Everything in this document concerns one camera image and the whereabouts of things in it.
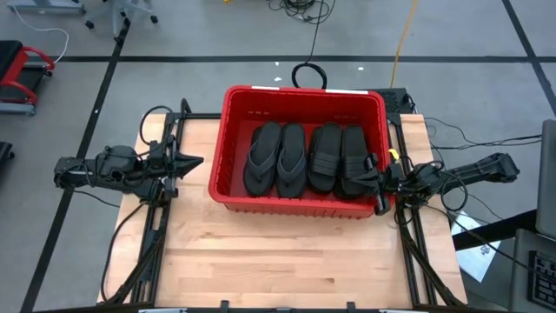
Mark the black perforated box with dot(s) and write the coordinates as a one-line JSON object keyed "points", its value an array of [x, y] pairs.
{"points": [[393, 102]]}

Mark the grey monitor panel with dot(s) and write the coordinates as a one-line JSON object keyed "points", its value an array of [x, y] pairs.
{"points": [[548, 178]]}

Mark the white office chair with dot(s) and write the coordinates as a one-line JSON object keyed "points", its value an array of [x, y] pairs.
{"points": [[126, 11]]}

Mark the black floor bar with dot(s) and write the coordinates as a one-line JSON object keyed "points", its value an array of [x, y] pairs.
{"points": [[495, 228]]}

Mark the red plastic bin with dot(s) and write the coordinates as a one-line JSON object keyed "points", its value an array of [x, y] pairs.
{"points": [[304, 104]]}

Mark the grey desk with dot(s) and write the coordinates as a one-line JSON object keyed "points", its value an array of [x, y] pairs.
{"points": [[521, 278]]}

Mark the white paper sheet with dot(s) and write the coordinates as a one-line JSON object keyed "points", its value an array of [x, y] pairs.
{"points": [[475, 256]]}

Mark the grey floor platform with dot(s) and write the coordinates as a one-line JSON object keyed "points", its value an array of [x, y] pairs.
{"points": [[43, 5]]}

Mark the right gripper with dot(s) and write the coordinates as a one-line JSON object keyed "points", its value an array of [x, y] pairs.
{"points": [[408, 180]]}

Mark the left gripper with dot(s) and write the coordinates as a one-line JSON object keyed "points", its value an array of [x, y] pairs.
{"points": [[163, 167]]}

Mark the red and black cart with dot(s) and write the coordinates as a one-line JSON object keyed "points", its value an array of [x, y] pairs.
{"points": [[19, 65]]}

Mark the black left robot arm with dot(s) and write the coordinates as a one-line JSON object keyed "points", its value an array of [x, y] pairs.
{"points": [[108, 169]]}

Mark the black table edge clamp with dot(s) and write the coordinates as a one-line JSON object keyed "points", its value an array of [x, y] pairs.
{"points": [[224, 306], [351, 307]]}

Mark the black keyboard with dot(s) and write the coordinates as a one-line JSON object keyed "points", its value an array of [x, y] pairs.
{"points": [[543, 278]]}

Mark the black flip-flop sandal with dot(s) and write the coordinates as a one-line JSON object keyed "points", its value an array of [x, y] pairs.
{"points": [[292, 178], [262, 174]]}

